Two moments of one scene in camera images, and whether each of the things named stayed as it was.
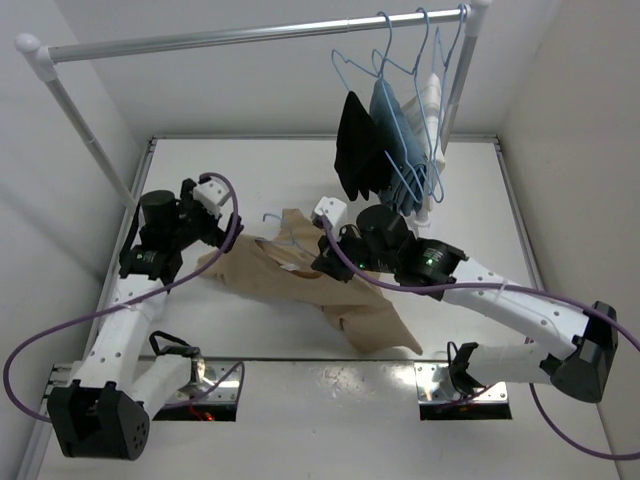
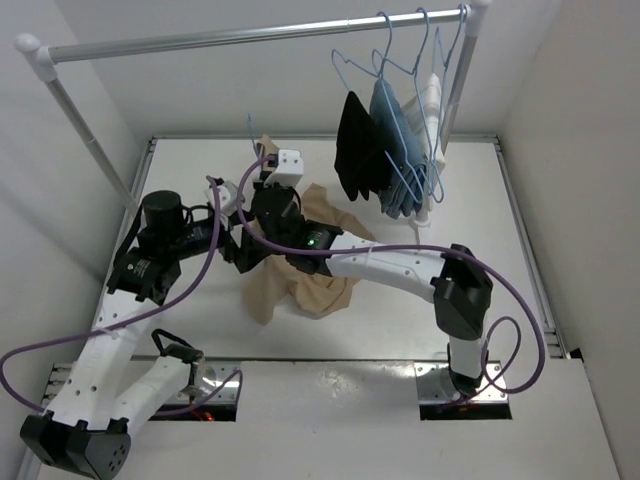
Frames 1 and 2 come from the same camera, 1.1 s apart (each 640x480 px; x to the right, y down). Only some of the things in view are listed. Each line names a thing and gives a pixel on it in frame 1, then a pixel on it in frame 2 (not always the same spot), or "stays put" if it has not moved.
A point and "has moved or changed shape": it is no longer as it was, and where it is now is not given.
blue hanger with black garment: (362, 155) stays put
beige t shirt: (278, 268) has moved or changed shape
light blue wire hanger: (288, 226) has moved or changed shape
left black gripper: (214, 235) to (249, 251)
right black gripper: (324, 260) to (289, 191)
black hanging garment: (360, 158) stays put
